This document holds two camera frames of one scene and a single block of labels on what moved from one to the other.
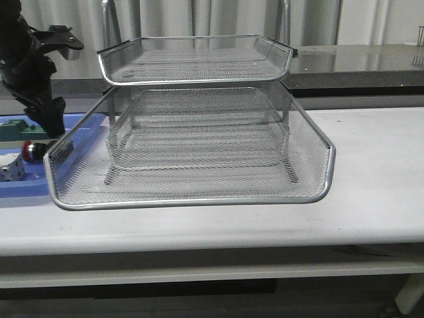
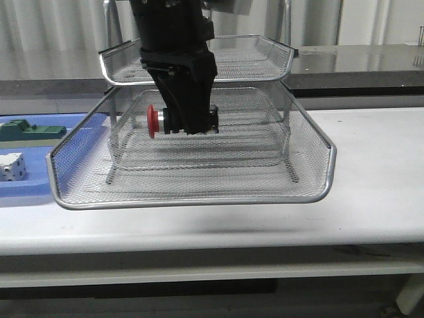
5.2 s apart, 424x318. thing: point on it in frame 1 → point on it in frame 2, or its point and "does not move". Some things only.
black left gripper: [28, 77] → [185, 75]
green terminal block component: [19, 130] does not move
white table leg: [410, 293] does not move
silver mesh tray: [189, 146] does not move
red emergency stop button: [34, 151] → [159, 122]
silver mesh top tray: [150, 59] does not move
